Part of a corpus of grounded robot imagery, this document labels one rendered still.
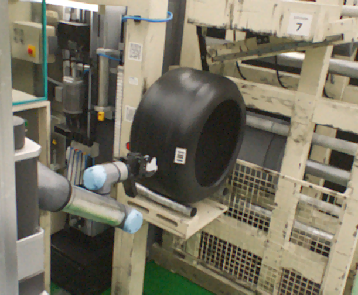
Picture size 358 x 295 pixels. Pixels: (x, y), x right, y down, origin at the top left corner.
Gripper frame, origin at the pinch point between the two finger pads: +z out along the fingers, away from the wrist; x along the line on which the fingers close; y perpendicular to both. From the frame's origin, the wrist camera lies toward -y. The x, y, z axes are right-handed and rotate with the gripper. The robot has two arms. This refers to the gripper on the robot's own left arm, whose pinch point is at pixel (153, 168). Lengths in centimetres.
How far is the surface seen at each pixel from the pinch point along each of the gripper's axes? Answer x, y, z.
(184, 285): 20, -102, 85
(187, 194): -10.3, -10.3, 12.5
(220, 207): -10, -25, 48
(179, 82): 3.0, 33.8, 11.7
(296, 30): -30, 61, 40
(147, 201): 12.2, -23.0, 16.9
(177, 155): -9.3, 8.2, 0.9
